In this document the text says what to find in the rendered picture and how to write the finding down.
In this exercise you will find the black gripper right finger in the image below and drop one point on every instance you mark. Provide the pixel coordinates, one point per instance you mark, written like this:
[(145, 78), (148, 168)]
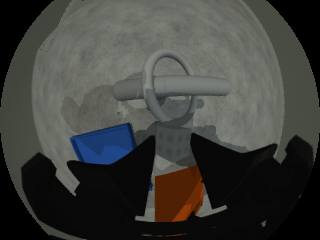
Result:
[(222, 169)]

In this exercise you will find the blue tray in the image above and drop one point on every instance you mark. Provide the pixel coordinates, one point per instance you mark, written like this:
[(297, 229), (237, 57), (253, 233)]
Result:
[(105, 146)]

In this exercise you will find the grey metal ring with tab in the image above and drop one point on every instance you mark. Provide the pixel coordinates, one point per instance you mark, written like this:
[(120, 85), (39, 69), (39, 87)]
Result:
[(172, 140)]

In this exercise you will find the grey t-shaped steel stake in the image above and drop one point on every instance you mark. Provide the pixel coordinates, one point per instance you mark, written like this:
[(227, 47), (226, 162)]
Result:
[(172, 86)]

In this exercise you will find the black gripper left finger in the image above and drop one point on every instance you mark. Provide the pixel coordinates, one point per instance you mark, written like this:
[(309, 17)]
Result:
[(128, 177)]

